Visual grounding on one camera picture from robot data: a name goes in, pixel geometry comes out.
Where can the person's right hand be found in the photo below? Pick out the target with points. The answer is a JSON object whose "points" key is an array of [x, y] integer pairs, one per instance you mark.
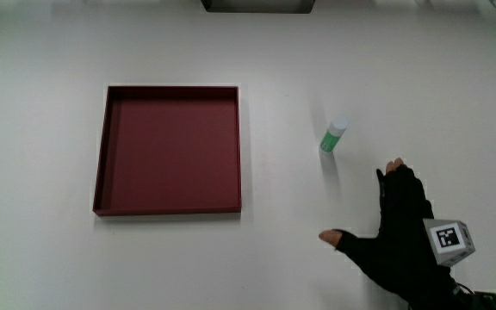
{"points": [[396, 241]]}

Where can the green glue stick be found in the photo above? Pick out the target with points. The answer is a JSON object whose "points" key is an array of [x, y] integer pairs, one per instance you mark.
{"points": [[332, 134]]}

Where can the black wrist device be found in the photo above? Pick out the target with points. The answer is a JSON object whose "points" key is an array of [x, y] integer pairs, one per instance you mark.
{"points": [[485, 300]]}

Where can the dark red square tray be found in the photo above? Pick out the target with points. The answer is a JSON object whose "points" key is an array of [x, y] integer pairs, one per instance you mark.
{"points": [[170, 150]]}

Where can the dark metal stand base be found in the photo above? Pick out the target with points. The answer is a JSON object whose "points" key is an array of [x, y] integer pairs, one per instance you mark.
{"points": [[257, 5]]}

